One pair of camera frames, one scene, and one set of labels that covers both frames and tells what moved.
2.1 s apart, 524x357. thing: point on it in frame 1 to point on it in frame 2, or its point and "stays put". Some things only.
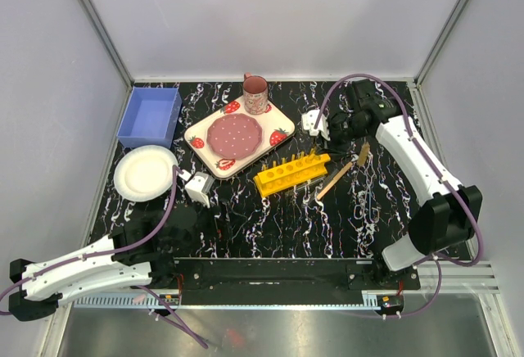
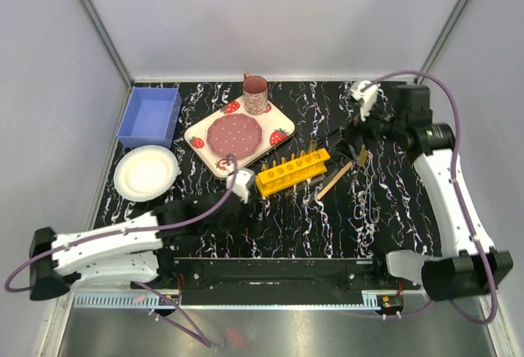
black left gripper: x=211 y=213 to x=249 y=226
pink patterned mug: x=255 y=93 stays put
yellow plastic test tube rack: x=291 y=173 stays put
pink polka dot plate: x=234 y=136 stays put
